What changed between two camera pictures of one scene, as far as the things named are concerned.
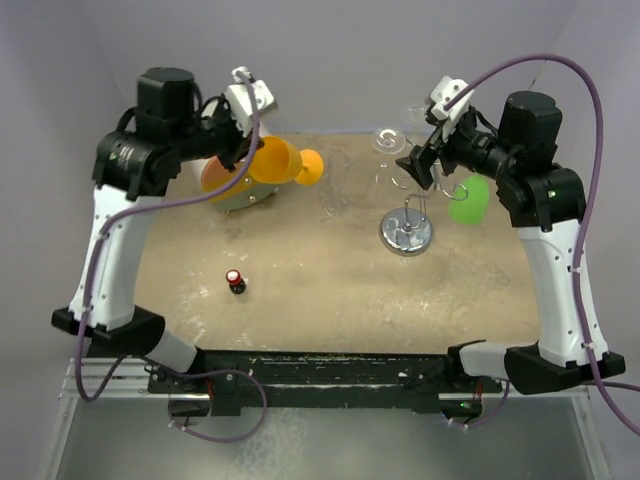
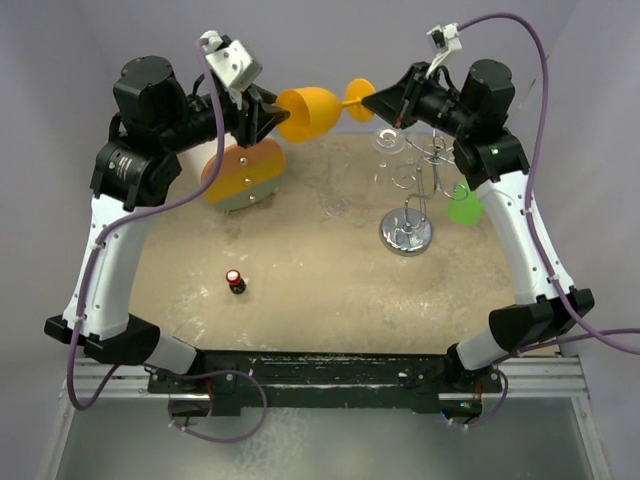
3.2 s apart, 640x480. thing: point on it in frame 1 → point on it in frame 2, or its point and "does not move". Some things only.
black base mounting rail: [322, 380] does not move
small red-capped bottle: [236, 284] does not move
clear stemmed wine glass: [389, 141] does not move
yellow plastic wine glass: [277, 161] → [313, 112]
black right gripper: [424, 155] → [389, 102]
